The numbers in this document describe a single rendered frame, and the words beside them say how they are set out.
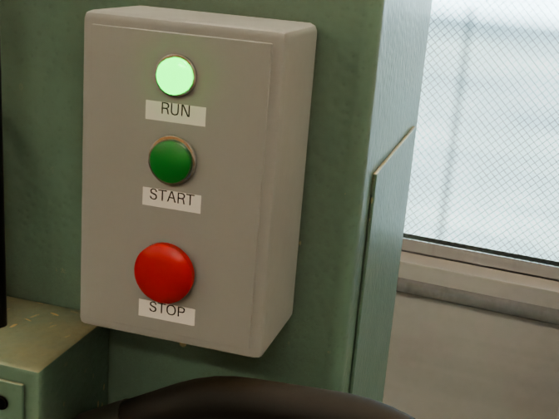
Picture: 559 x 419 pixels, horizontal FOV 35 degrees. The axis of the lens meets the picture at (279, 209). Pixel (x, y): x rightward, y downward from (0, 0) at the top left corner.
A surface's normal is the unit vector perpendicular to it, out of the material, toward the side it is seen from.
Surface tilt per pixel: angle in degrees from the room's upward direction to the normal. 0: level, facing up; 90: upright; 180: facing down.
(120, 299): 90
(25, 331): 0
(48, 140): 90
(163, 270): 90
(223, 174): 90
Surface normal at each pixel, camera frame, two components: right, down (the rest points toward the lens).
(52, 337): 0.07, -0.96
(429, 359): -0.37, 0.24
